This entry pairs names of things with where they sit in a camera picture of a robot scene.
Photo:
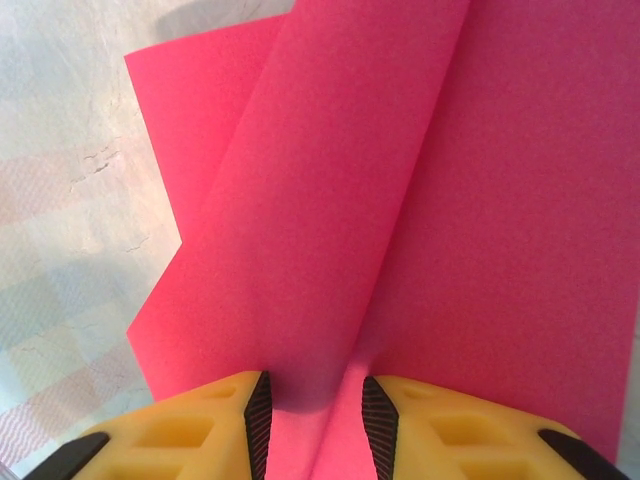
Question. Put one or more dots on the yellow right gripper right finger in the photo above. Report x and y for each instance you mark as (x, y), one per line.
(450, 440)

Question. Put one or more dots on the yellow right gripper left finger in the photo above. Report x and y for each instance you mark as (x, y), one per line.
(175, 440)

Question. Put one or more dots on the pink paper sheet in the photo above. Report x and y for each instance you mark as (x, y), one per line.
(400, 200)

